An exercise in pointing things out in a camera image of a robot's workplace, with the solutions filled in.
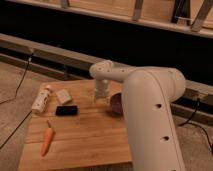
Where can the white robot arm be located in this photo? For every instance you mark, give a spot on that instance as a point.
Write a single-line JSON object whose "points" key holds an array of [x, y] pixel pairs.
{"points": [[146, 96]]}

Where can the black rectangular block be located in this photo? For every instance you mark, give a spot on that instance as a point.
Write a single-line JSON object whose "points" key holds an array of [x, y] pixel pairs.
{"points": [[66, 110]]}

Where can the beige sponge block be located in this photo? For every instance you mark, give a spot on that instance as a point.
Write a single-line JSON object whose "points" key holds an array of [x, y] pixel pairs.
{"points": [[63, 96]]}

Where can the orange carrot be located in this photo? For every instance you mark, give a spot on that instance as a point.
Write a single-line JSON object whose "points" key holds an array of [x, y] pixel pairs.
{"points": [[48, 136]]}

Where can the white plastic bottle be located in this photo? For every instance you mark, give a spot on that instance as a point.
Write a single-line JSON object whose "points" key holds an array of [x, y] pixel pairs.
{"points": [[41, 100]]}

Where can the dark red ceramic bowl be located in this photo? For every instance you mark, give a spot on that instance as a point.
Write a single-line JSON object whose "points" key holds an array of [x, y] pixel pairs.
{"points": [[116, 104]]}

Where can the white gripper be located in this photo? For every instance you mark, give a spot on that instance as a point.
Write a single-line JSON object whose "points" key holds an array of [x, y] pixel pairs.
{"points": [[101, 86]]}

